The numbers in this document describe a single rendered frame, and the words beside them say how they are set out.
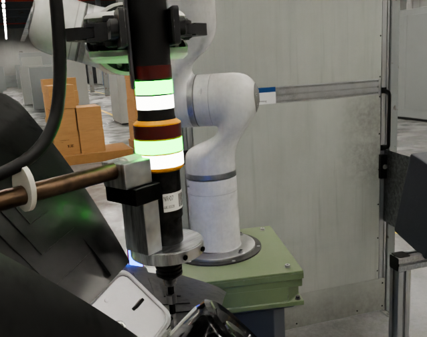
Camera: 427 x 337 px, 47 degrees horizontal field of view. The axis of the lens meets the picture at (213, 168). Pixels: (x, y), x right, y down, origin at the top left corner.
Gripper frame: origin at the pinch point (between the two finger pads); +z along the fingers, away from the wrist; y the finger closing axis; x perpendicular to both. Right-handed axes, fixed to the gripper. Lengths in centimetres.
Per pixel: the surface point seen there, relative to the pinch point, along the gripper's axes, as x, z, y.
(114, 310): -22.9, 5.7, 5.5
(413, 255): -43, -35, -55
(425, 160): -24, -36, -58
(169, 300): -25.6, 0.4, 0.1
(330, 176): -64, -179, -117
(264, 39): 6, -179, -83
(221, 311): -25.0, 5.5, -3.6
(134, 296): -22.5, 4.6, 3.7
